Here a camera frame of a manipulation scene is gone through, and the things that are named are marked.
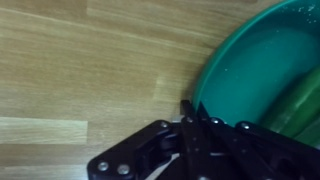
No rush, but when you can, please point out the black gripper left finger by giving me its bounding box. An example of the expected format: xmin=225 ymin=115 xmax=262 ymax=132
xmin=87 ymin=99 xmax=228 ymax=180

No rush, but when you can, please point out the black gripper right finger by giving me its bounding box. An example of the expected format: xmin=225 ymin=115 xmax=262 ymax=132
xmin=196 ymin=101 xmax=320 ymax=180

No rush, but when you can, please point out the dark green plate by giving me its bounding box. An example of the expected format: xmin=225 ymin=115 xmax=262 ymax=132
xmin=191 ymin=0 xmax=320 ymax=151

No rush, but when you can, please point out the dark green cucumber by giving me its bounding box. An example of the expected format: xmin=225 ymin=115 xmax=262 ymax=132
xmin=259 ymin=65 xmax=320 ymax=135

